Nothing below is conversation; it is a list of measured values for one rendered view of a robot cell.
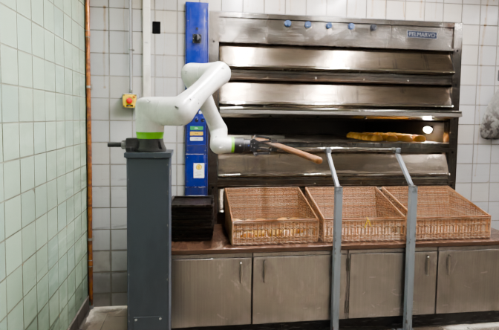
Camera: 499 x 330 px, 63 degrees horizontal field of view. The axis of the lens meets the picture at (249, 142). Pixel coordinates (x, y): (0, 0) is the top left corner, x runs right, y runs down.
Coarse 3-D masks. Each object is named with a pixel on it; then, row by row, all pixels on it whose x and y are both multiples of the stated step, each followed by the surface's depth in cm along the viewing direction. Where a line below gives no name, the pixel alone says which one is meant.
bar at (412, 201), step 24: (336, 192) 242; (408, 192) 252; (336, 216) 243; (408, 216) 252; (336, 240) 244; (408, 240) 252; (336, 264) 245; (408, 264) 252; (336, 288) 246; (408, 288) 253; (336, 312) 247; (408, 312) 254
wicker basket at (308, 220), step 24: (240, 192) 291; (264, 192) 293; (288, 192) 297; (240, 216) 288; (264, 216) 290; (312, 216) 264; (240, 240) 246; (264, 240) 249; (288, 240) 252; (312, 240) 254
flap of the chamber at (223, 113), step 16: (224, 112) 275; (240, 112) 276; (256, 112) 278; (272, 112) 280; (288, 112) 281; (304, 112) 283; (320, 112) 284; (336, 112) 286; (352, 112) 287; (368, 112) 289; (384, 112) 290; (400, 112) 292
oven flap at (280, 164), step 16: (224, 160) 294; (240, 160) 295; (256, 160) 297; (272, 160) 298; (288, 160) 300; (304, 160) 302; (336, 160) 305; (352, 160) 307; (368, 160) 308; (384, 160) 310; (416, 160) 313; (432, 160) 315; (224, 176) 288; (240, 176) 290; (256, 176) 292; (272, 176) 293; (288, 176) 295; (304, 176) 297; (320, 176) 300; (352, 176) 303; (368, 176) 305; (384, 176) 307; (400, 176) 310; (416, 176) 312
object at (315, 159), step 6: (258, 138) 301; (264, 138) 286; (270, 144) 256; (276, 144) 239; (282, 144) 230; (288, 150) 209; (294, 150) 198; (300, 150) 193; (300, 156) 186; (306, 156) 176; (312, 156) 169; (318, 156) 166; (318, 162) 162
